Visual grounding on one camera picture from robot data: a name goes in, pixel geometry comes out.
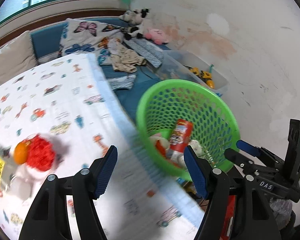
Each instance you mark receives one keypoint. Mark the white wrapper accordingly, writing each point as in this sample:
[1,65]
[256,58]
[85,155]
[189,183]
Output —
[197,148]

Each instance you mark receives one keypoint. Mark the beige cushion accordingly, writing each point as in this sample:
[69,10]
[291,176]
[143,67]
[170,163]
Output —
[10,55]

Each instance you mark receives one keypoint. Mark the beige printed garment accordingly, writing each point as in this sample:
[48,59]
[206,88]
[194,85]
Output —
[125,57]

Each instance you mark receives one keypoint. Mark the small clear pudding cup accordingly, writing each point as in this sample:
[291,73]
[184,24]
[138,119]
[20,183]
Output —
[162,143]

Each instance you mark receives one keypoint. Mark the red mesh toy bag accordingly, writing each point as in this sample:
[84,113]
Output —
[40,155]

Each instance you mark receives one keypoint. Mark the printed white tablecloth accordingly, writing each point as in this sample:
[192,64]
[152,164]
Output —
[65,110]

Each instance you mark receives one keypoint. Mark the orange ball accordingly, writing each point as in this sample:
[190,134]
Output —
[21,152]

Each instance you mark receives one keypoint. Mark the green plastic mesh basket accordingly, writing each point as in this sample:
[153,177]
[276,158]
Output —
[180,82]

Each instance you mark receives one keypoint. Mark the pink plush toy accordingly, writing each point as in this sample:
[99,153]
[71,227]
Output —
[156,36]

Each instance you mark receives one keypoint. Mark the yellow toy truck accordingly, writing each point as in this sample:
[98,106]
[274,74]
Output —
[202,76]

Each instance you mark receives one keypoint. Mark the blue patterned cloth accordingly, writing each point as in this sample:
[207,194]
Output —
[150,52]

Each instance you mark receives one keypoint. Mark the clear plastic storage bin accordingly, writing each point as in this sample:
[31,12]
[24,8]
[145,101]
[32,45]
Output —
[190,60]

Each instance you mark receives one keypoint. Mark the red patterned mat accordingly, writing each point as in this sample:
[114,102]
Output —
[230,217]

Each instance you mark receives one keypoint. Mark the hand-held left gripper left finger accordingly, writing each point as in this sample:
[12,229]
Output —
[105,172]

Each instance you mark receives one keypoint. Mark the blue sofa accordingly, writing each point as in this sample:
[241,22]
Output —
[45,40]

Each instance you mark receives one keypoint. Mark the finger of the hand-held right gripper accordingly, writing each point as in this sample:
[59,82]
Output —
[240,161]
[247,147]

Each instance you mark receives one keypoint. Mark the large butterfly print pillow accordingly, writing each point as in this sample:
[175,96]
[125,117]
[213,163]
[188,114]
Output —
[85,35]

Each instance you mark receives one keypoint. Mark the black and white cow plush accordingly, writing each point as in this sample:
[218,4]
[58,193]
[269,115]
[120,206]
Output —
[133,32]
[135,16]

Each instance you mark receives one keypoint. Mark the grey and white cloth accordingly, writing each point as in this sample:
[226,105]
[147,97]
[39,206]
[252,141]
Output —
[121,82]

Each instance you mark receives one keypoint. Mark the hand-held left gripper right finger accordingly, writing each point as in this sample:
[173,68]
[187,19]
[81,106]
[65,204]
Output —
[196,172]

